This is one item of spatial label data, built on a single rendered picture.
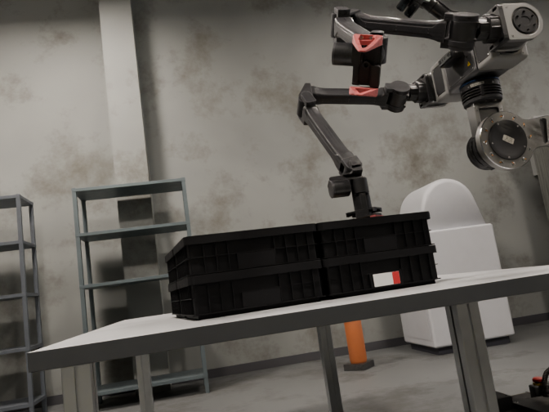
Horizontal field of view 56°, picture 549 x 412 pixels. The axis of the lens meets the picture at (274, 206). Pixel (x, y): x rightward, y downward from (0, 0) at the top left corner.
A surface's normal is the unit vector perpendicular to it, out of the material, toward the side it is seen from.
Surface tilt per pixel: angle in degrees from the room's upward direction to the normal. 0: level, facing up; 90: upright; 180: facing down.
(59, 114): 90
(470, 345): 90
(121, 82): 90
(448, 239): 90
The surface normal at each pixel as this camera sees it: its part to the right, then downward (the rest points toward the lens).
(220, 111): 0.16, -0.18
